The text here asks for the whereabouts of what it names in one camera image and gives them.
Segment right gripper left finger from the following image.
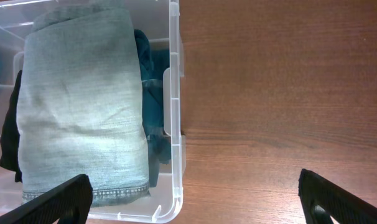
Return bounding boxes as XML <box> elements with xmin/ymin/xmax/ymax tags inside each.
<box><xmin>0</xmin><ymin>174</ymin><xmax>93</xmax><ymax>224</ymax></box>

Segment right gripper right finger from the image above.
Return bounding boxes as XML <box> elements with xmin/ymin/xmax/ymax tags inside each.
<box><xmin>299</xmin><ymin>169</ymin><xmax>377</xmax><ymax>224</ymax></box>

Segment black garment with tape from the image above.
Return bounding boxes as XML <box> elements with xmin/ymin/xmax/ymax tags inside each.
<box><xmin>0</xmin><ymin>70</ymin><xmax>22</xmax><ymax>182</ymax></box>

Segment light blue jeans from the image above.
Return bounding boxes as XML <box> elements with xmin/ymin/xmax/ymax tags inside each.
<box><xmin>16</xmin><ymin>1</ymin><xmax>149</xmax><ymax>207</ymax></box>

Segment navy blue garment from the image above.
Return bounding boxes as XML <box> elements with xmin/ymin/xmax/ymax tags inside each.
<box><xmin>134</xmin><ymin>29</ymin><xmax>171</xmax><ymax>187</ymax></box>

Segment clear plastic storage bin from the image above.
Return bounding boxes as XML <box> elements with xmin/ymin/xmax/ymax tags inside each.
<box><xmin>0</xmin><ymin>0</ymin><xmax>186</xmax><ymax>223</ymax></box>

